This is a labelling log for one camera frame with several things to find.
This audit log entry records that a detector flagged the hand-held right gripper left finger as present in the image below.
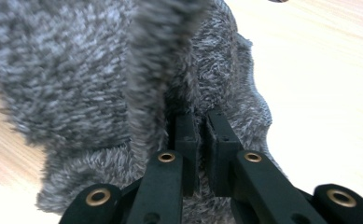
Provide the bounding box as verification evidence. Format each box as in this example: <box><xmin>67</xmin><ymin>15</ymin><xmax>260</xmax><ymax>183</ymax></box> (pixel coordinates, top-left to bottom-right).
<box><xmin>169</xmin><ymin>112</ymin><xmax>200</xmax><ymax>198</ymax></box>

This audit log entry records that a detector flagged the grey fuzzy cloth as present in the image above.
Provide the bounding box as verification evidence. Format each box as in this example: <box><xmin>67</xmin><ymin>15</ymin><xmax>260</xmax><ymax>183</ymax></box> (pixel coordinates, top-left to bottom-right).
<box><xmin>0</xmin><ymin>0</ymin><xmax>283</xmax><ymax>224</ymax></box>

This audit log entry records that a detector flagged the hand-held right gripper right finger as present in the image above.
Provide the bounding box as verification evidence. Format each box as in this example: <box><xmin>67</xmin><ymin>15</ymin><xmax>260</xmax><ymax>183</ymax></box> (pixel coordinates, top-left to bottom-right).
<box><xmin>204</xmin><ymin>108</ymin><xmax>244</xmax><ymax>199</ymax></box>

